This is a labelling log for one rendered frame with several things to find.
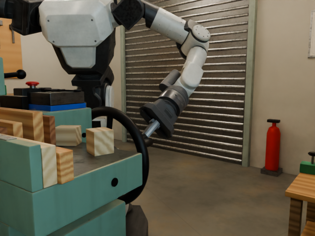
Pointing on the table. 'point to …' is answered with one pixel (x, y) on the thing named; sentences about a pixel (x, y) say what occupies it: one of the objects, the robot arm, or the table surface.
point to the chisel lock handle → (21, 74)
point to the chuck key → (51, 90)
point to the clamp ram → (15, 102)
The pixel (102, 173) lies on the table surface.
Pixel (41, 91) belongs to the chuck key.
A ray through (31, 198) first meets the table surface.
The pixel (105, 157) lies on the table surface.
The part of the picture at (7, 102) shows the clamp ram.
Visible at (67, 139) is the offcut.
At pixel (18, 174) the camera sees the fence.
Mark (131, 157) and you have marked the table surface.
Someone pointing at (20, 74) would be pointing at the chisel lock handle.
